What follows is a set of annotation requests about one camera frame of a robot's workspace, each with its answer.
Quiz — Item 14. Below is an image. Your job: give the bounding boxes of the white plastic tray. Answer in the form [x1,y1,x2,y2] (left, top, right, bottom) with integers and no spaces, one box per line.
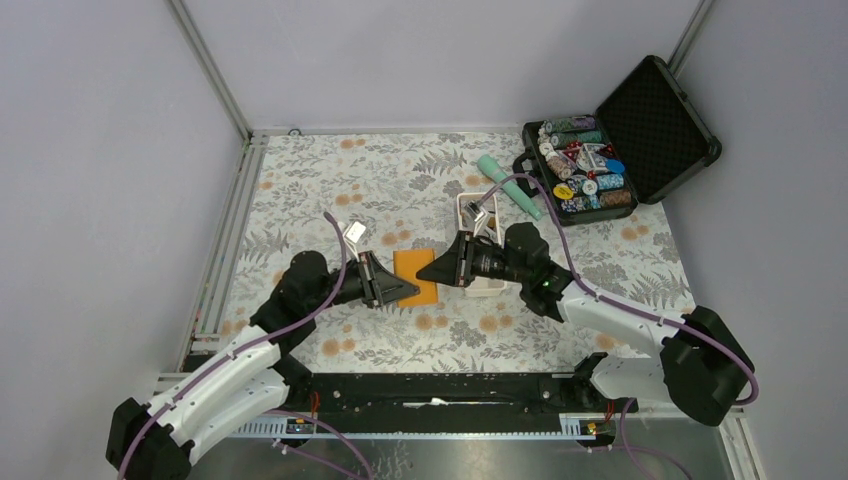
[455,192,506,298]

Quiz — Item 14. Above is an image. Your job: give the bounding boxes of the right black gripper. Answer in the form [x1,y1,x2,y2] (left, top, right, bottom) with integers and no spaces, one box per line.
[417,232,529,289]

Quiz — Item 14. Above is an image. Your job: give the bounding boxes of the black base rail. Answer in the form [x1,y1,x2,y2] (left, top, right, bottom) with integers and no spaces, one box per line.
[278,370,641,439]

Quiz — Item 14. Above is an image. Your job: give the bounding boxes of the orange leather card holder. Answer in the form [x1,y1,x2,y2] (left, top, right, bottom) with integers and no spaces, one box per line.
[393,248,439,308]

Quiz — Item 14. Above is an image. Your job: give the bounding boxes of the floral table mat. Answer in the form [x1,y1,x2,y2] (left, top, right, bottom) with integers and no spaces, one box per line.
[216,133,695,373]

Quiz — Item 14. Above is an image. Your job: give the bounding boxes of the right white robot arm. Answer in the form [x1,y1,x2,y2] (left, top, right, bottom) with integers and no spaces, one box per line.
[416,223,760,426]

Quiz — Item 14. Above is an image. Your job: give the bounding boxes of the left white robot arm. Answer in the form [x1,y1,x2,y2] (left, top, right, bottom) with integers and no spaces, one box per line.
[105,251,420,479]

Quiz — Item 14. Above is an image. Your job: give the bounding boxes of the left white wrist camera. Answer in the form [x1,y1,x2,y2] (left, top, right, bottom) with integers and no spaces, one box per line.
[339,221,368,258]

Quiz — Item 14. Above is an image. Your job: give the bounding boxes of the mint green handle tool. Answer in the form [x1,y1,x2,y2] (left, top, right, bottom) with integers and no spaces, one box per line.
[477,154,542,220]

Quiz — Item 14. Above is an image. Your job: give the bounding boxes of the black poker chip case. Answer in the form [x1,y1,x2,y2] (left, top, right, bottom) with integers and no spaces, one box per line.
[513,55,722,226]

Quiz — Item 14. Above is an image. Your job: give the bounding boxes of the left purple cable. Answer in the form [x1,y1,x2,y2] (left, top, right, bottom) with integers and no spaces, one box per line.
[115,211,376,480]

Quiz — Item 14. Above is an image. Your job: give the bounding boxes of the purple cable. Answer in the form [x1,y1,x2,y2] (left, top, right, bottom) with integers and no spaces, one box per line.
[473,173,761,480]
[115,211,376,480]

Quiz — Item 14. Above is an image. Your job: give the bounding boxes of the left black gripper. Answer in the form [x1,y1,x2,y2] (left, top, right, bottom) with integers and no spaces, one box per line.
[308,251,420,314]

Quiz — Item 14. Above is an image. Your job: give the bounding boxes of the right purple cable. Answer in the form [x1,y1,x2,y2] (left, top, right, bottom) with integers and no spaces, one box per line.
[473,173,761,480]

